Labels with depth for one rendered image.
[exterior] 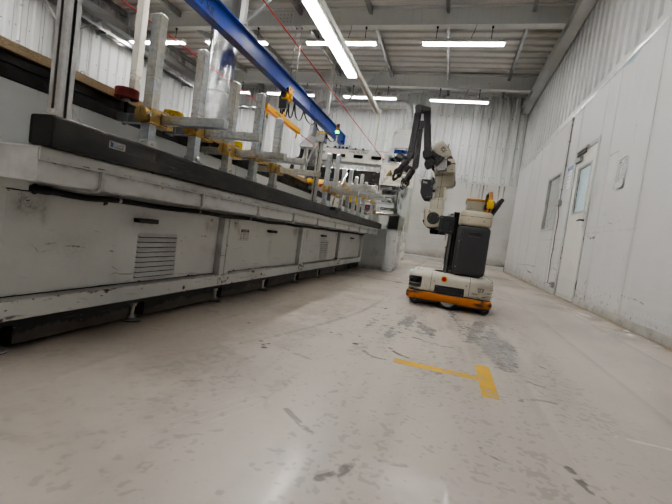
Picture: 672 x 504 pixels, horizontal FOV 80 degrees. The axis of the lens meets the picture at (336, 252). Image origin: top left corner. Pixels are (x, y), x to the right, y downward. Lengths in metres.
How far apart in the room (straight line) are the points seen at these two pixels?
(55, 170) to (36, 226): 0.32
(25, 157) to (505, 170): 11.95
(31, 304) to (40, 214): 0.29
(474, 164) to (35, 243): 11.69
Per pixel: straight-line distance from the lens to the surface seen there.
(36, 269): 1.62
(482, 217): 3.37
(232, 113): 1.97
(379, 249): 6.14
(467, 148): 12.59
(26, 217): 1.58
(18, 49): 1.52
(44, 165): 1.32
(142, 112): 1.53
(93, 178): 1.41
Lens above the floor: 0.51
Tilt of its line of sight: 3 degrees down
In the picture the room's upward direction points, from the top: 8 degrees clockwise
